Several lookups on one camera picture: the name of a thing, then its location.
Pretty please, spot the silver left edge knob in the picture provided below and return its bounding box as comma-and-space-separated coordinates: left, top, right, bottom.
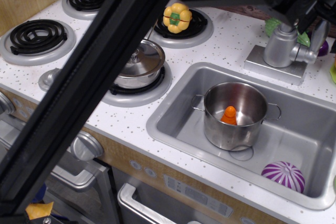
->
0, 92, 16, 114

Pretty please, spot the silver oven door handle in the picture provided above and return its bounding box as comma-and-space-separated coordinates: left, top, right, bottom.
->
51, 153, 111, 193

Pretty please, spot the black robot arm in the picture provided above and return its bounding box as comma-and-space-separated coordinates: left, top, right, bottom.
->
1, 0, 335, 223

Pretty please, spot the front left black burner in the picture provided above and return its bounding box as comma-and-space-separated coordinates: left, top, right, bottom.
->
1, 19, 76, 66

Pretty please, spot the purple toy eggplant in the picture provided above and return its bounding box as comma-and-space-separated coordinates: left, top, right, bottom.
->
308, 31, 329, 57

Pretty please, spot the silver dishwasher door handle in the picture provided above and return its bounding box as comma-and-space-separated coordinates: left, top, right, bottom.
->
117, 183, 174, 223

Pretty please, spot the black burner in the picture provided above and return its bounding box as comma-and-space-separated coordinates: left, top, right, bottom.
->
1, 19, 76, 66
101, 63, 172, 108
61, 0, 105, 20
148, 8, 214, 49

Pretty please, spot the back right black burner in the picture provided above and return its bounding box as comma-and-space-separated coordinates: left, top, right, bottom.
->
148, 8, 214, 49

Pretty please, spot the steel saucepan with lid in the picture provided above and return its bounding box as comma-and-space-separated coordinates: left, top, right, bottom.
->
114, 39, 165, 89

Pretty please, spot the back left black burner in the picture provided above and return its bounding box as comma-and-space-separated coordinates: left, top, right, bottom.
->
61, 0, 105, 20

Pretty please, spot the blue cloth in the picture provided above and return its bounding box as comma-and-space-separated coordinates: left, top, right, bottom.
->
32, 183, 47, 204

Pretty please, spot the front right black burner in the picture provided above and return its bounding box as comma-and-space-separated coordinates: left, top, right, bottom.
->
101, 63, 172, 108

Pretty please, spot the green toy vegetable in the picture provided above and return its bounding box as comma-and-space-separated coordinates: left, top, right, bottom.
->
329, 62, 336, 84

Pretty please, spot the silver stove knob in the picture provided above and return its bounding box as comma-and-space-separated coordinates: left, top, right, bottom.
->
70, 131, 104, 162

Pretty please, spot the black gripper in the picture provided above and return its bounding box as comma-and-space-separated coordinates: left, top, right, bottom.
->
296, 0, 335, 33

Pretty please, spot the steel pot with handles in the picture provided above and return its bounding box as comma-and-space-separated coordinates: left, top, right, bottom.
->
191, 82, 281, 151

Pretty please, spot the grey toy sink basin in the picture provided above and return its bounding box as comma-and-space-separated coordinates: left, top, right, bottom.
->
146, 62, 335, 210

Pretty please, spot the silver toy faucet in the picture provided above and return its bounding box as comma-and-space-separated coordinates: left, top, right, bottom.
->
244, 24, 317, 86

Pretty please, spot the yellow cloth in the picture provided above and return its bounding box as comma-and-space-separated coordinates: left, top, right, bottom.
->
26, 202, 54, 220

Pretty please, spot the silver countertop knob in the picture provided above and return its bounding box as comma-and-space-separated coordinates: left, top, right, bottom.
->
38, 68, 61, 92

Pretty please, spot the yellow toy bell pepper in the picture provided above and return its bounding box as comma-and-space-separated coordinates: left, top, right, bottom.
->
163, 3, 192, 34

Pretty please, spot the orange toy carrot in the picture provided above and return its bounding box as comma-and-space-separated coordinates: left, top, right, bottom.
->
221, 106, 237, 125

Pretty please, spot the grey control panel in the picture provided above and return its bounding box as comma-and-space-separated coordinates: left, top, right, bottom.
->
163, 174, 234, 218

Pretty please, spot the purple striped toy onion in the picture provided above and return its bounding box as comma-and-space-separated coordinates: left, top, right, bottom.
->
261, 161, 306, 193

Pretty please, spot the green toy lettuce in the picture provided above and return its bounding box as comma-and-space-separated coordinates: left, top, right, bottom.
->
265, 18, 311, 47

